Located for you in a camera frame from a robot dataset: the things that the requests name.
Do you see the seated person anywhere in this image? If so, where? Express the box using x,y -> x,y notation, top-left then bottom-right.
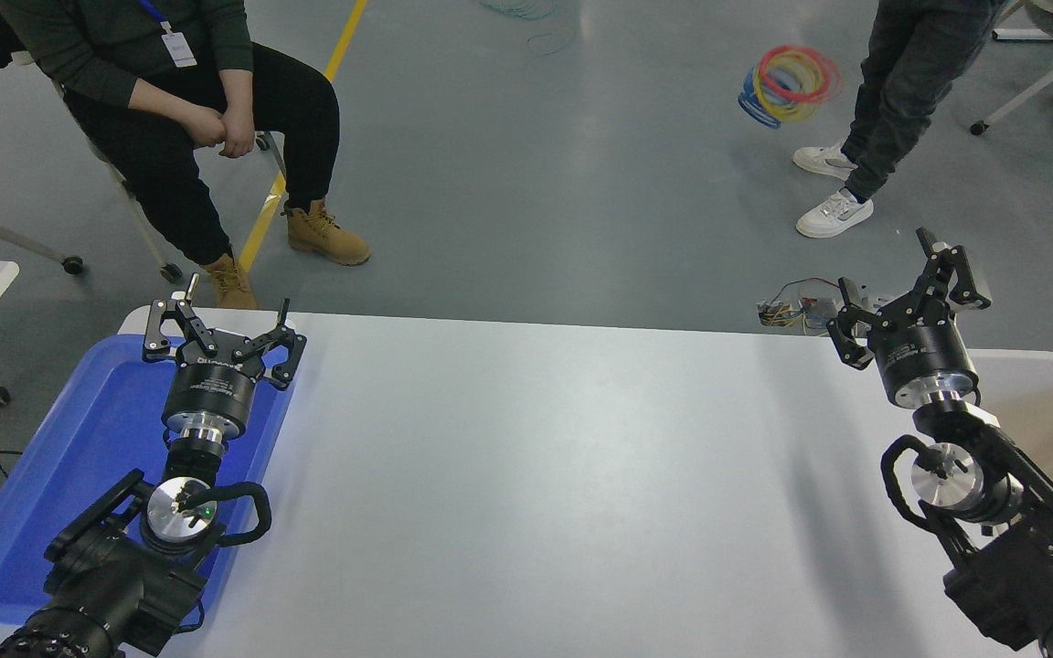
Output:
0,0 -> 372,312

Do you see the blue plastic tray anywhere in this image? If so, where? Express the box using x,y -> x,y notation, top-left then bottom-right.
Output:
0,333 -> 297,628

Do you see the seated person's right hand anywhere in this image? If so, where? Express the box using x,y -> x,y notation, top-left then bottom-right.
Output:
179,102 -> 228,148

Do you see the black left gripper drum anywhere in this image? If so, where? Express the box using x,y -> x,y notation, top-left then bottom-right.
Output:
164,353 -> 260,431

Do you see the white chair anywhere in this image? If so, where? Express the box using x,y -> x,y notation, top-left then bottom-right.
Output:
10,50 -> 287,282

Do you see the white rolling frame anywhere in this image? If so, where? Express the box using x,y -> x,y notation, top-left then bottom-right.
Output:
970,0 -> 1053,136

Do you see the grey rolling chair base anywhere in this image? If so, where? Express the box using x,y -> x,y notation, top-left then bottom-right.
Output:
0,123 -> 86,277

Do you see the standing person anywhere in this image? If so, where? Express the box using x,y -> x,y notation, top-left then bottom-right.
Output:
793,0 -> 1007,240

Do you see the seated person's left hand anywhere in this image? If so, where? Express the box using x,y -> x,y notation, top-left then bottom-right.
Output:
218,104 -> 259,159

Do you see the pale cable coil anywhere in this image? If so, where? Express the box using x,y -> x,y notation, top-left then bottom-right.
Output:
479,0 -> 548,21

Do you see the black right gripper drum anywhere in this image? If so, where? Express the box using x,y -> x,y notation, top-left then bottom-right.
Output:
867,314 -> 981,405

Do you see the multicoloured cable coil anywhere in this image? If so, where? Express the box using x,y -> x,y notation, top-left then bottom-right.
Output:
739,45 -> 845,130

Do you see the thin green cable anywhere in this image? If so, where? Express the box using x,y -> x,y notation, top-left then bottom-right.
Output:
526,5 -> 580,56

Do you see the circuit board with wires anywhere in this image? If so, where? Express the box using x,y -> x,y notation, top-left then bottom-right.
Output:
758,277 -> 844,335

